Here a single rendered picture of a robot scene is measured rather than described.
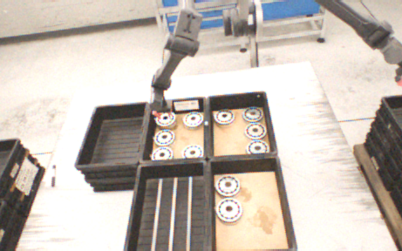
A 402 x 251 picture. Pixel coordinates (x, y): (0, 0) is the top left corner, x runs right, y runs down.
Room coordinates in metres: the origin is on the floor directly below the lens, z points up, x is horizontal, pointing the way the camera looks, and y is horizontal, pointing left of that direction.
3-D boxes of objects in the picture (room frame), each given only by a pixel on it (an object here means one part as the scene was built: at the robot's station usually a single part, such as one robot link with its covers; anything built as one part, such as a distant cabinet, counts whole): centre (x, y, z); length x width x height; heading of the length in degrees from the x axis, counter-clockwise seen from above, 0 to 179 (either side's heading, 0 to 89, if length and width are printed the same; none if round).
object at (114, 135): (1.05, 0.40, 0.87); 0.40 x 0.30 x 0.11; 171
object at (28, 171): (1.32, 1.19, 0.41); 0.31 x 0.02 x 0.16; 173
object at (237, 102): (0.95, -0.19, 0.87); 0.40 x 0.30 x 0.11; 171
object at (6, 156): (1.32, 1.34, 0.37); 0.40 x 0.30 x 0.45; 173
